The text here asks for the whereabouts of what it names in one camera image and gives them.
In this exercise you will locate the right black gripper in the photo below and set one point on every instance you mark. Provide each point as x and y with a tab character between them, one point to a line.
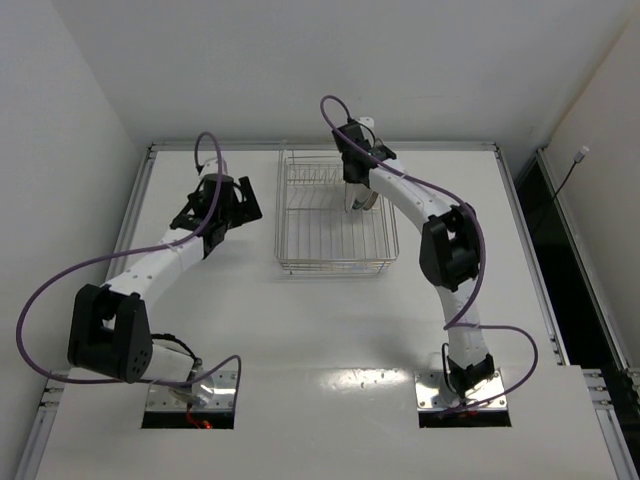
356	177

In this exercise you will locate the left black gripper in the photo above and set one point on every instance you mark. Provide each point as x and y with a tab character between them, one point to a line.
248	198

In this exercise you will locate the teal rimmed lettered plate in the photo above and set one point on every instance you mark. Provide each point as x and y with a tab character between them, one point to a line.
359	201

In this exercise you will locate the orange sunburst plate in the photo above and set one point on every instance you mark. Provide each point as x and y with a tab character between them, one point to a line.
370	202

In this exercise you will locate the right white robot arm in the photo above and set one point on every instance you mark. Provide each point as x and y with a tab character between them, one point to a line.
449	255

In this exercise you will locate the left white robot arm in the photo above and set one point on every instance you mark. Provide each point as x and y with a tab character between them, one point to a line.
111	328

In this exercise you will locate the wire dish rack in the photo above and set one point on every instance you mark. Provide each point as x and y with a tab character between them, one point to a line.
313	233

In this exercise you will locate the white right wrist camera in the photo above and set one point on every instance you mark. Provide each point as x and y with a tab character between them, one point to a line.
366	121

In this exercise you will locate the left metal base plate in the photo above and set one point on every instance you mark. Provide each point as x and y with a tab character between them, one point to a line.
215	394

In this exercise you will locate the metal base plate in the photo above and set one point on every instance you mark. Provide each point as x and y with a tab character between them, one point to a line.
215	394
432	394

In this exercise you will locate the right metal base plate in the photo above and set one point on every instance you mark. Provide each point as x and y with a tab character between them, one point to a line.
432	394

